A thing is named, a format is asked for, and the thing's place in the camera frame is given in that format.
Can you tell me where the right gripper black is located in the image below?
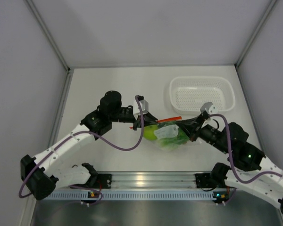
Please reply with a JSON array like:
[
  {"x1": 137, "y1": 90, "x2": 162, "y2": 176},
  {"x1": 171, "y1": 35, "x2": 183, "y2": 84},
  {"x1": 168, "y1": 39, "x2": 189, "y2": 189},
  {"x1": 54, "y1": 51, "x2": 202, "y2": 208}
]
[{"x1": 176, "y1": 113, "x2": 231, "y2": 154}]

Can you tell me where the clear zip bag orange seal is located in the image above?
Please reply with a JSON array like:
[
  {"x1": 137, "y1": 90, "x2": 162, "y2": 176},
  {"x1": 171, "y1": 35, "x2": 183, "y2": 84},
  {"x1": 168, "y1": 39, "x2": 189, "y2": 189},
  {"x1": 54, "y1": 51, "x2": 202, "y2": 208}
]
[{"x1": 129, "y1": 115, "x2": 202, "y2": 153}]

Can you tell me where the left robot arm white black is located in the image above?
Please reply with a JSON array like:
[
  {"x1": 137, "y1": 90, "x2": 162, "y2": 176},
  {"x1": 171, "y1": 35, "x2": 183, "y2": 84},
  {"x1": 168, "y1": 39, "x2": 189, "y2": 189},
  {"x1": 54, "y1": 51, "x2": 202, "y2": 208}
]
[{"x1": 18, "y1": 90, "x2": 158, "y2": 201}]

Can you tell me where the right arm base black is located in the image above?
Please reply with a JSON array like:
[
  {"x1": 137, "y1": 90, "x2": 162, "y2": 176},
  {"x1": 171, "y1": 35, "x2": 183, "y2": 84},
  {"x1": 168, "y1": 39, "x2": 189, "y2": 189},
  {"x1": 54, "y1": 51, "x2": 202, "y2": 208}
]
[{"x1": 195, "y1": 173, "x2": 216, "y2": 188}]

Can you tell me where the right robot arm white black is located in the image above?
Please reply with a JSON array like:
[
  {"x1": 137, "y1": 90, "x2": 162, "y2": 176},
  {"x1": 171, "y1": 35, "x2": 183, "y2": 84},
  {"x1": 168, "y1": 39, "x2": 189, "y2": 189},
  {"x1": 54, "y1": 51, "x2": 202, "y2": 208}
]
[{"x1": 176, "y1": 112, "x2": 283, "y2": 214}]

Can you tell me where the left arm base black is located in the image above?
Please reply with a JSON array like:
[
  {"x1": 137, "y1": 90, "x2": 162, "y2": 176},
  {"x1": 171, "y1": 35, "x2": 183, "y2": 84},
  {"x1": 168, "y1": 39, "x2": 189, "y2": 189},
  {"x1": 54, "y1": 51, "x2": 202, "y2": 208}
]
[{"x1": 89, "y1": 173, "x2": 112, "y2": 189}]

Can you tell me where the green fake lettuce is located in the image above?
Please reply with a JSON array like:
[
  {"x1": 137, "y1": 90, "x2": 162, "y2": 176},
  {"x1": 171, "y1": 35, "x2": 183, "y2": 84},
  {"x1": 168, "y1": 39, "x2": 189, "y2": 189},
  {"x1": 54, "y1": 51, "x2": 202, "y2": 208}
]
[{"x1": 158, "y1": 131, "x2": 189, "y2": 151}]

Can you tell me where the green fake apple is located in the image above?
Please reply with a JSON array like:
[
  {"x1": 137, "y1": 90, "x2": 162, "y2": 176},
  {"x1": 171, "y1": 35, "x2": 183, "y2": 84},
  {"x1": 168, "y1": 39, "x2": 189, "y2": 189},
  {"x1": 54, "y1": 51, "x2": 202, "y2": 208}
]
[{"x1": 143, "y1": 125, "x2": 158, "y2": 141}]

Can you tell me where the white perforated plastic basket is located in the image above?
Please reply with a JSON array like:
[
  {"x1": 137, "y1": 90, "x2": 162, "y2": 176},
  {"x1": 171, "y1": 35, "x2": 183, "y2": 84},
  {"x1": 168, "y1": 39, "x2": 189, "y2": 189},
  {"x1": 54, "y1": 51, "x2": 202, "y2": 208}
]
[{"x1": 169, "y1": 76, "x2": 236, "y2": 115}]

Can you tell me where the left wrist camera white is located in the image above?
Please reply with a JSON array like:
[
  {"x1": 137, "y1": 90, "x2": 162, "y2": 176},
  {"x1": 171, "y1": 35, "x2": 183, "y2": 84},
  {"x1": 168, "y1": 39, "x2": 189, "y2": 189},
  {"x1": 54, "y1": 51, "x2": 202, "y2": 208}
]
[{"x1": 133, "y1": 99, "x2": 149, "y2": 118}]

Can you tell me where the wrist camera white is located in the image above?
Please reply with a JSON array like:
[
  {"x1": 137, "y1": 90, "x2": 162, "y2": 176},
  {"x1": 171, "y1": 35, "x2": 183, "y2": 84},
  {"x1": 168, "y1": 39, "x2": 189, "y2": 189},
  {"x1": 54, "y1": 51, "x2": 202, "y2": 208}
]
[
  {"x1": 133, "y1": 99, "x2": 149, "y2": 118},
  {"x1": 200, "y1": 102, "x2": 218, "y2": 114}
]

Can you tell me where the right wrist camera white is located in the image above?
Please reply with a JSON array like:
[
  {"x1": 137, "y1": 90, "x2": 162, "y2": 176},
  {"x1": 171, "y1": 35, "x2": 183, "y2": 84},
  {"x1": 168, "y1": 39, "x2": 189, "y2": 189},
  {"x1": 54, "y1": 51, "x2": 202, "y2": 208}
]
[{"x1": 200, "y1": 102, "x2": 218, "y2": 114}]

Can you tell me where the aluminium mounting rail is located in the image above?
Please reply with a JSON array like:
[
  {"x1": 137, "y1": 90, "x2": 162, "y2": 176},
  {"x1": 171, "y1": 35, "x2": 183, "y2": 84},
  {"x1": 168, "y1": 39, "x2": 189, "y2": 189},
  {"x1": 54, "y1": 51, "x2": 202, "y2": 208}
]
[{"x1": 56, "y1": 171, "x2": 229, "y2": 190}]

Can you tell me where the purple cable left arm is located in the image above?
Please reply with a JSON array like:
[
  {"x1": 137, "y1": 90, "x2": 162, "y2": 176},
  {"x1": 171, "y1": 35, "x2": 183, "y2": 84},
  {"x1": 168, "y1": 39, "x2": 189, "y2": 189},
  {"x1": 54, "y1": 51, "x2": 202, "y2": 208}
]
[{"x1": 18, "y1": 95, "x2": 147, "y2": 198}]

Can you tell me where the slotted grey cable duct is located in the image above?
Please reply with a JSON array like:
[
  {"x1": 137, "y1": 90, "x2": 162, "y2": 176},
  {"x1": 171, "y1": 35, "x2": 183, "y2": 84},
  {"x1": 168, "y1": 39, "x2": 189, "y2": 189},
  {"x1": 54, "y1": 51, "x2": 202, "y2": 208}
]
[{"x1": 47, "y1": 190, "x2": 229, "y2": 201}]

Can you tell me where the right aluminium frame post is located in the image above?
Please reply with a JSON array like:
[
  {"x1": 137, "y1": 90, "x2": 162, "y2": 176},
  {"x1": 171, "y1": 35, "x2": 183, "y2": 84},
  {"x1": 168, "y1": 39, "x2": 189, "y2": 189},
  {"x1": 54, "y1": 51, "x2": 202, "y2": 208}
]
[{"x1": 234, "y1": 0, "x2": 279, "y2": 70}]

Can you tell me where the aluminium frame post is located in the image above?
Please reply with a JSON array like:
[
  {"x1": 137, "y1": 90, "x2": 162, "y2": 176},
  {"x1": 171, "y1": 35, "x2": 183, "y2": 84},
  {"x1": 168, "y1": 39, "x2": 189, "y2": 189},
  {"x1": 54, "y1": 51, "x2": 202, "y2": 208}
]
[
  {"x1": 25, "y1": 0, "x2": 71, "y2": 71},
  {"x1": 234, "y1": 0, "x2": 279, "y2": 70}
]

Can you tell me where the left aluminium frame post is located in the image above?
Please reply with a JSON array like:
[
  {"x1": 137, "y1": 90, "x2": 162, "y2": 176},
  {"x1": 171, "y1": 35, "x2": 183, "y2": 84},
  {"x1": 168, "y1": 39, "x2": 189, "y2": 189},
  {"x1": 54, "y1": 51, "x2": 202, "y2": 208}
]
[{"x1": 25, "y1": 0, "x2": 71, "y2": 71}]

